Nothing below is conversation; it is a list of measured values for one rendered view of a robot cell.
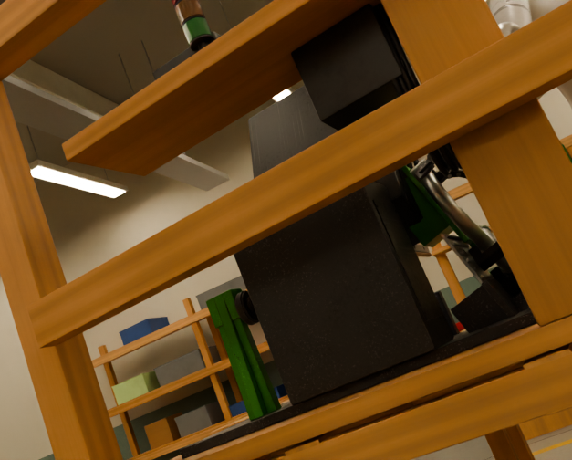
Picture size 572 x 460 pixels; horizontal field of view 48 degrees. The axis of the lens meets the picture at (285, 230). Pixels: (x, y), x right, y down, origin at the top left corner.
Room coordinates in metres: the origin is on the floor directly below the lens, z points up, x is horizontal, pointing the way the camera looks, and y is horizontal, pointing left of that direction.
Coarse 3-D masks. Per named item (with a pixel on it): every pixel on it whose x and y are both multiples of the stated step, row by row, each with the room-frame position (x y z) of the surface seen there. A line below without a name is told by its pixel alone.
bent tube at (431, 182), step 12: (420, 180) 1.33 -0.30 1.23; (432, 180) 1.27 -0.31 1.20; (432, 192) 1.26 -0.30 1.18; (444, 192) 1.25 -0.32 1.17; (444, 204) 1.24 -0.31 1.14; (456, 204) 1.24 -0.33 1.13; (456, 216) 1.24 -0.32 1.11; (468, 216) 1.25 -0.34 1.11; (468, 228) 1.25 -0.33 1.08; (480, 228) 1.27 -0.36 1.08; (480, 240) 1.28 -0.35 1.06; (492, 240) 1.30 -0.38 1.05; (504, 264) 1.34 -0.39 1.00
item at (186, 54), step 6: (216, 36) 1.13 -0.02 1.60; (210, 42) 1.13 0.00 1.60; (198, 48) 1.14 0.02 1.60; (180, 54) 1.16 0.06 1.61; (186, 54) 1.15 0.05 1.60; (192, 54) 1.15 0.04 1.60; (174, 60) 1.16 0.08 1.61; (180, 60) 1.16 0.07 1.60; (162, 66) 1.18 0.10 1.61; (168, 66) 1.17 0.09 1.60; (174, 66) 1.17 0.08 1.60; (156, 72) 1.18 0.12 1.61; (162, 72) 1.18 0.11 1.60; (156, 78) 1.18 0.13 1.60
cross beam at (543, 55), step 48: (528, 48) 0.86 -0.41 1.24; (432, 96) 0.91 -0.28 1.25; (480, 96) 0.89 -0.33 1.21; (528, 96) 0.89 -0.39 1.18; (336, 144) 0.98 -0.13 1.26; (384, 144) 0.95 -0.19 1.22; (432, 144) 0.94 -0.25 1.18; (240, 192) 1.05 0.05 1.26; (288, 192) 1.01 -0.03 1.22; (336, 192) 0.99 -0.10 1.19; (144, 240) 1.13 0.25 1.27; (192, 240) 1.09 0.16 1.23; (240, 240) 1.06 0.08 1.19; (96, 288) 1.18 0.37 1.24; (144, 288) 1.14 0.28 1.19; (48, 336) 1.23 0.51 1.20
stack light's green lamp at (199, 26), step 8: (184, 24) 1.11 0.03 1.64; (192, 24) 1.11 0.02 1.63; (200, 24) 1.11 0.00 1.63; (184, 32) 1.12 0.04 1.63; (192, 32) 1.11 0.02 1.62; (200, 32) 1.11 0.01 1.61; (208, 32) 1.12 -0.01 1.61; (192, 40) 1.11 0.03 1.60; (200, 40) 1.12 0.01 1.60; (208, 40) 1.13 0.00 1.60; (192, 48) 1.14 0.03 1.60
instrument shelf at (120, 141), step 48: (288, 0) 0.98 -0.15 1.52; (336, 0) 1.00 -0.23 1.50; (240, 48) 1.02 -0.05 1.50; (288, 48) 1.09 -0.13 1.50; (144, 96) 1.10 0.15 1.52; (192, 96) 1.12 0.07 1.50; (240, 96) 1.20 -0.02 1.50; (96, 144) 1.16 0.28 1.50; (144, 144) 1.24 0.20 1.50; (192, 144) 1.34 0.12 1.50
